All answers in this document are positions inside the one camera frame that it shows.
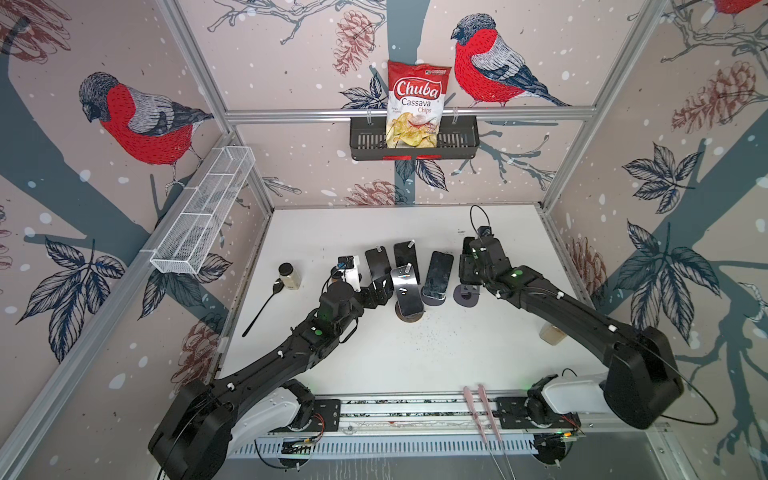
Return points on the base rail plate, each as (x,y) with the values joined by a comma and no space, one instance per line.
(283,432)

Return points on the pink chopstick right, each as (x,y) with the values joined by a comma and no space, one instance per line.
(482,393)

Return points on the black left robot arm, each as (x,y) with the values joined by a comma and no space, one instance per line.
(193,437)

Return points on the white wire mesh shelf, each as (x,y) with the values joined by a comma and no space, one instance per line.
(191,237)

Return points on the black phone stand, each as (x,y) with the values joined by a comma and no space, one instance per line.
(379,265)
(405,253)

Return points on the black phone rear stand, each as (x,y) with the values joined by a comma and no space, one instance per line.
(405,253)

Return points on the black wall basket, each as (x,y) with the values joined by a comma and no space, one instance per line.
(458,138)

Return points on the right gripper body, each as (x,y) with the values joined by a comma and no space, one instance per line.
(468,272)

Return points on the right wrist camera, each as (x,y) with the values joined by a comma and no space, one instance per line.
(484,231)

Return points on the black-lid pale spice jar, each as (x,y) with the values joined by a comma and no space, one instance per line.
(289,276)

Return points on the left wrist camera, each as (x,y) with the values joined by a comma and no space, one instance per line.
(348,267)

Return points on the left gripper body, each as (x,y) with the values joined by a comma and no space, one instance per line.
(369,301)

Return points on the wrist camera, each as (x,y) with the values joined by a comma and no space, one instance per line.
(348,267)
(484,231)

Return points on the grey phone stand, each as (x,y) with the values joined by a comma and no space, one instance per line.
(466,296)
(430,301)

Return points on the black spoon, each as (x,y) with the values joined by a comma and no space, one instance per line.
(277,286)

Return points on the black phone far left stand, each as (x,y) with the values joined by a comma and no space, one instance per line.
(379,265)

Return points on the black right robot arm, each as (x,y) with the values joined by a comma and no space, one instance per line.
(642,380)

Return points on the Chuba cassava chips bag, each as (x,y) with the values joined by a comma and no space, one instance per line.
(416,97)

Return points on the amber jar right side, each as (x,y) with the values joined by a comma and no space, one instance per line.
(551,334)

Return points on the black smartphone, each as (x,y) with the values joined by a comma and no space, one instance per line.
(467,271)
(438,275)

